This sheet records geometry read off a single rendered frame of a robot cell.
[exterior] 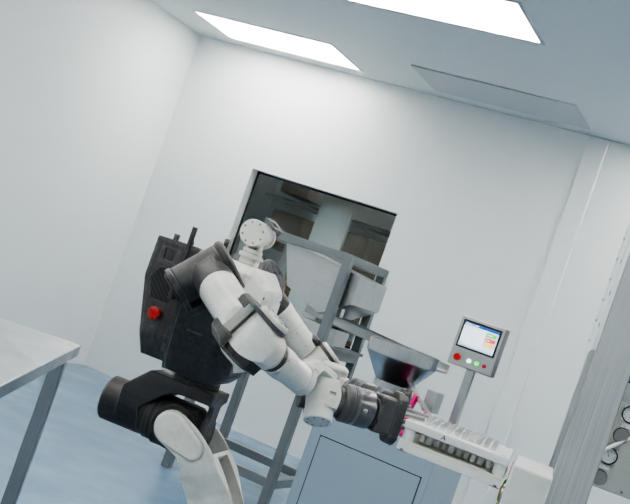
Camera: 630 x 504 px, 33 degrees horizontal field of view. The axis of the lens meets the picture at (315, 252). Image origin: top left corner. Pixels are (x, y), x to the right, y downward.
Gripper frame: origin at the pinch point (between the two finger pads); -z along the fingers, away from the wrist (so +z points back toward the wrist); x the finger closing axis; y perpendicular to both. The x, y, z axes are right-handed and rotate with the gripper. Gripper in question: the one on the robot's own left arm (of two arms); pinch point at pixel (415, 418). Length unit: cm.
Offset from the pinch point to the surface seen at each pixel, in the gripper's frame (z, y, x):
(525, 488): -42, 96, -5
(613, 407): -49, 84, -20
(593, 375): -45, 84, -24
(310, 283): 158, -311, -22
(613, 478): -49, 18, -4
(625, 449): -49, 18, -11
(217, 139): 354, -515, -108
